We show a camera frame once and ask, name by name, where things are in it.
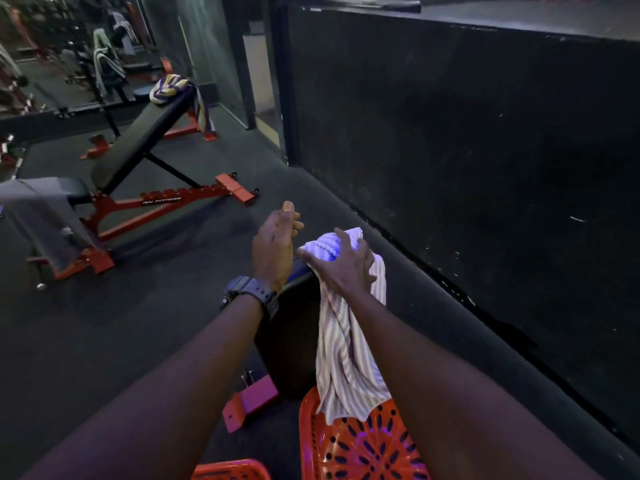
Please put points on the person's right hand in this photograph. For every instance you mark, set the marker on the person's right hand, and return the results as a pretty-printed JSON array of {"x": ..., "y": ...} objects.
[{"x": 345, "y": 272}]

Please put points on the person's left hand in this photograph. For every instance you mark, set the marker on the person's left hand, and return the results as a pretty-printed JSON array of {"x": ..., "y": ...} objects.
[{"x": 272, "y": 249}]

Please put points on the yellow white striped towel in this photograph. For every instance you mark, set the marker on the yellow white striped towel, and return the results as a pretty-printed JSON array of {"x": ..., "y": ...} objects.
[{"x": 350, "y": 364}]

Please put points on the purple yellow striped towel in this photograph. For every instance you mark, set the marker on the purple yellow striped towel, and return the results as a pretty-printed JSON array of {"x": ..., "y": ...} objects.
[{"x": 167, "y": 87}]

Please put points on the red plastic basket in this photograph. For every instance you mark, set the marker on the red plastic basket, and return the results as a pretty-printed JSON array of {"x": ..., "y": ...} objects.
[{"x": 230, "y": 469}]

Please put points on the grey towel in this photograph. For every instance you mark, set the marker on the grey towel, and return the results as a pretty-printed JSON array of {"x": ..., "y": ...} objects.
[{"x": 45, "y": 219}]

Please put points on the white dark-striped towel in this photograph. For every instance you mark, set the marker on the white dark-striped towel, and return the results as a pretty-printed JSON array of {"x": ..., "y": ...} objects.
[{"x": 107, "y": 64}]

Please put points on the person's right forearm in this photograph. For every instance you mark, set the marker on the person's right forearm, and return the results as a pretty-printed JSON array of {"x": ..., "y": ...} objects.
[{"x": 460, "y": 404}]

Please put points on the person's left forearm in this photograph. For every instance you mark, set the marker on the person's left forearm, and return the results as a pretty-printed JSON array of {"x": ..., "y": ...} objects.
[{"x": 150, "y": 404}]

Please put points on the black wristwatch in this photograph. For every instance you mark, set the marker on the black wristwatch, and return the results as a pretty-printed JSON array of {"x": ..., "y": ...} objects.
[{"x": 252, "y": 292}]

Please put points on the red plastic chair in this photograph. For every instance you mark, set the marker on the red plastic chair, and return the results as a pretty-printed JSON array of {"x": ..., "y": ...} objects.
[{"x": 307, "y": 434}]

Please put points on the black exercise mat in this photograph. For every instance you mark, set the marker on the black exercise mat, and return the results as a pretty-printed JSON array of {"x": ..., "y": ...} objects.
[{"x": 375, "y": 5}]

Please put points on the black upright bench red frame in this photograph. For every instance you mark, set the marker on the black upright bench red frame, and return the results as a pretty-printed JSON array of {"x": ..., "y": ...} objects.
[{"x": 285, "y": 334}]

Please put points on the adjustable incline bench red frame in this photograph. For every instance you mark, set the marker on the adjustable incline bench red frame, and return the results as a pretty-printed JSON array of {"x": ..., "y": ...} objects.
[{"x": 135, "y": 139}]

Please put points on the large wall mirror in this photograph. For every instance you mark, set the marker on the large wall mirror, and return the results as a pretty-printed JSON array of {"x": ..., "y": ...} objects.
[{"x": 160, "y": 24}]

